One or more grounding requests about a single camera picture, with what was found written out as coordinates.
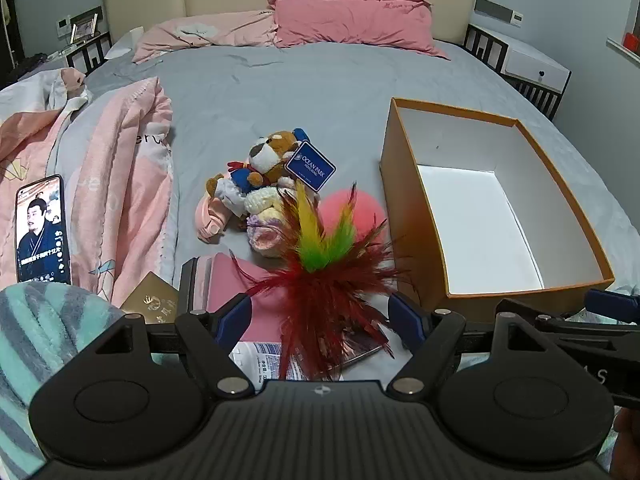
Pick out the shiny plastic packet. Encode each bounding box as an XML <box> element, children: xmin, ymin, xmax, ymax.
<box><xmin>320</xmin><ymin>322</ymin><xmax>393</xmax><ymax>368</ymax></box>

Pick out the brown plush dog toy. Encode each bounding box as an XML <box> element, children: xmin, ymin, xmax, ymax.
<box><xmin>205</xmin><ymin>129</ymin><xmax>313</xmax><ymax>198</ymax></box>

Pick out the orange cardboard box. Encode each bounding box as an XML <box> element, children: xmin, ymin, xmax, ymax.
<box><xmin>379</xmin><ymin>97</ymin><xmax>616</xmax><ymax>324</ymax></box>

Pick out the blue hang tag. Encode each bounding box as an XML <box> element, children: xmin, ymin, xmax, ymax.
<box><xmin>285</xmin><ymin>141</ymin><xmax>337</xmax><ymax>193</ymax></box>

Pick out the gold card box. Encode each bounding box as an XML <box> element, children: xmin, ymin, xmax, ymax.
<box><xmin>119</xmin><ymin>272</ymin><xmax>180</xmax><ymax>325</ymax></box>

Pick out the white yellow crochet toy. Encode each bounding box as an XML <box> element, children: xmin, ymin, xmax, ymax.
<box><xmin>244</xmin><ymin>185</ymin><xmax>321</xmax><ymax>259</ymax></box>

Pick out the smartphone with lit screen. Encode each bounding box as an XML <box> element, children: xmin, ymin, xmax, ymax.
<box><xmin>14</xmin><ymin>174</ymin><xmax>72</xmax><ymax>286</ymax></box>

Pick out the pink plush toy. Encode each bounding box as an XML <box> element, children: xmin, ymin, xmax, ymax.
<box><xmin>195</xmin><ymin>195</ymin><xmax>232</xmax><ymax>243</ymax></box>

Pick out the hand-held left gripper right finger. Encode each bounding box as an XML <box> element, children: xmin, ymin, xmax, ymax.
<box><xmin>388</xmin><ymin>292</ymin><xmax>551</xmax><ymax>401</ymax></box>

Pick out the photo frame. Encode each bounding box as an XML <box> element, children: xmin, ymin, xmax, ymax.
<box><xmin>69</xmin><ymin>12</ymin><xmax>99</xmax><ymax>44</ymax></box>

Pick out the dark pink pillow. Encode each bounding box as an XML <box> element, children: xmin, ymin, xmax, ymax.
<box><xmin>267</xmin><ymin>0</ymin><xmax>451</xmax><ymax>61</ymax></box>

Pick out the pink plush ball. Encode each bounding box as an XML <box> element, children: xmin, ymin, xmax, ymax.
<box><xmin>319</xmin><ymin>187</ymin><xmax>389</xmax><ymax>247</ymax></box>

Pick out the light pink pillow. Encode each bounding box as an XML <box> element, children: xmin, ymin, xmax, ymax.
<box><xmin>132</xmin><ymin>9</ymin><xmax>278</xmax><ymax>65</ymax></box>

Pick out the pink white quilt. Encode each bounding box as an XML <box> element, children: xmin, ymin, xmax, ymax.
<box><xmin>0</xmin><ymin>66</ymin><xmax>181</xmax><ymax>307</ymax></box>

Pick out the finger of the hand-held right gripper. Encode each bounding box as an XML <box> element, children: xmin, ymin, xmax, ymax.
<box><xmin>532</xmin><ymin>310</ymin><xmax>640</xmax><ymax>347</ymax></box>
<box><xmin>584</xmin><ymin>287</ymin><xmax>640</xmax><ymax>325</ymax></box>

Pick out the black white nightstand with drawer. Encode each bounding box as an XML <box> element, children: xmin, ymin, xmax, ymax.
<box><xmin>462</xmin><ymin>22</ymin><xmax>572</xmax><ymax>122</ymax></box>

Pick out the white blue tissue packet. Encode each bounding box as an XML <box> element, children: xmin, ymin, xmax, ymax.
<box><xmin>229</xmin><ymin>341</ymin><xmax>301</xmax><ymax>395</ymax></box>

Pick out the red feather shuttlecock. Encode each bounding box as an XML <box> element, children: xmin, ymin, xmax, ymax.
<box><xmin>230</xmin><ymin>180</ymin><xmax>413</xmax><ymax>381</ymax></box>

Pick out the pink notebook black spine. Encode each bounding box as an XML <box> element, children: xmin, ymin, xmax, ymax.
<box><xmin>177</xmin><ymin>254</ymin><xmax>301</xmax><ymax>346</ymax></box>

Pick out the black white nightstand with frame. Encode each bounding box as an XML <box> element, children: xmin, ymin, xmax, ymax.
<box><xmin>64</xmin><ymin>31</ymin><xmax>114</xmax><ymax>78</ymax></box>

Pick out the grey bed with cream headboard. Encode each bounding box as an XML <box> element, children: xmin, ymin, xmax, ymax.
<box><xmin>0</xmin><ymin>0</ymin><xmax>640</xmax><ymax>331</ymax></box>

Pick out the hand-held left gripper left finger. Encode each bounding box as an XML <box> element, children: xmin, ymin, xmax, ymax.
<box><xmin>92</xmin><ymin>292</ymin><xmax>254</xmax><ymax>399</ymax></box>

